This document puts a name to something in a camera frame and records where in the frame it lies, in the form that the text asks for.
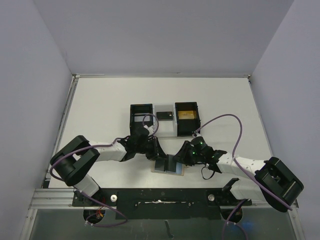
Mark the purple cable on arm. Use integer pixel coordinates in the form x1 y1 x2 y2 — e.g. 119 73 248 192
192 113 293 211
49 114 160 228

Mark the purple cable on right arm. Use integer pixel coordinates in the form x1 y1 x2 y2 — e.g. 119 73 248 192
192 113 293 211

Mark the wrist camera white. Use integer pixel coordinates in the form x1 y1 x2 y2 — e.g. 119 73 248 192
192 132 202 138
144 125 158 136

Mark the black card in tray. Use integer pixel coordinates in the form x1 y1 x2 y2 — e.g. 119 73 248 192
156 111 174 121

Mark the black white card tray organizer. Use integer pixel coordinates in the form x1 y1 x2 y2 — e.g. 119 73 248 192
129 102 201 138

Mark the gold card in tray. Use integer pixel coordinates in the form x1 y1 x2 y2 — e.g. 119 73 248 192
178 110 198 120

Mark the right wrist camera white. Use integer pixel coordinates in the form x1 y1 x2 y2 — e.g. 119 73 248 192
192 132 202 138

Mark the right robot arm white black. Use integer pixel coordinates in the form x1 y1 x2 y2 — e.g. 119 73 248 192
173 136 304 213

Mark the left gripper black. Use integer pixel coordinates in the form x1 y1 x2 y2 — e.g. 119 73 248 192
135 136 168 161

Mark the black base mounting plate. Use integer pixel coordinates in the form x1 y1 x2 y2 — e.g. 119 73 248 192
72 187 252 221

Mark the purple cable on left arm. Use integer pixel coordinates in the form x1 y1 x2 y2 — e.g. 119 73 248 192
49 114 160 228

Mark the black strap loop on gripper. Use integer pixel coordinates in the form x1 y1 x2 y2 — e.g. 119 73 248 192
201 164 216 180

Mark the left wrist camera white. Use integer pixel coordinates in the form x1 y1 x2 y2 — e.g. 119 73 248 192
144 125 158 136

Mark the aluminium frame rail front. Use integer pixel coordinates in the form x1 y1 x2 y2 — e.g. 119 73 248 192
28 186 300 211

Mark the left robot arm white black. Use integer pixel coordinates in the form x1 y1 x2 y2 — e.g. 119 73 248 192
49 127 168 206

